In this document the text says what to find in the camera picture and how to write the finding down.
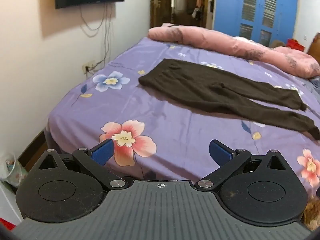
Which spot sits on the black hanging bag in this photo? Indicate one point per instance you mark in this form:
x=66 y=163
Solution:
x=197 y=13

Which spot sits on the bin with plastic liner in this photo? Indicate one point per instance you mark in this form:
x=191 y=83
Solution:
x=11 y=168

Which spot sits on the orange fuzzy cloth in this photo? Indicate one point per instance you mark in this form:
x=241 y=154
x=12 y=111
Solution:
x=311 y=213

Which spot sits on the pink quilt with leaf print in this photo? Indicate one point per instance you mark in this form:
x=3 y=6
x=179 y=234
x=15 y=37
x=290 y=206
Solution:
x=225 y=42

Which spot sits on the bed with purple floral sheet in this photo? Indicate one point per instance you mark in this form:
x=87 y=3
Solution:
x=140 y=115

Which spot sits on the wooden headboard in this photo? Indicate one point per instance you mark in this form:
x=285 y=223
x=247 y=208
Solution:
x=315 y=46

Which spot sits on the brown wooden wardrobe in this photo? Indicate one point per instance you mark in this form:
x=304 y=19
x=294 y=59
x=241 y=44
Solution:
x=160 y=2

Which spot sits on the white light switch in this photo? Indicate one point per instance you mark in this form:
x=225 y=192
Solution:
x=305 y=37

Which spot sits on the red bag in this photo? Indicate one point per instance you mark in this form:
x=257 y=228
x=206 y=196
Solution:
x=295 y=45

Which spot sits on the dark brown pants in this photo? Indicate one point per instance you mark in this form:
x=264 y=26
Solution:
x=200 y=87

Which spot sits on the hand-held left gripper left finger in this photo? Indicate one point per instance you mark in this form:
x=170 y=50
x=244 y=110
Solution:
x=103 y=152

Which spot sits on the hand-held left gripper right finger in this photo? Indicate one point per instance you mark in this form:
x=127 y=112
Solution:
x=220 y=152

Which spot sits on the blue louvred wardrobe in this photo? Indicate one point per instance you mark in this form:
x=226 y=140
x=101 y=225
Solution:
x=255 y=7

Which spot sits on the white wall socket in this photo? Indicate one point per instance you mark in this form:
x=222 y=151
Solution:
x=88 y=67

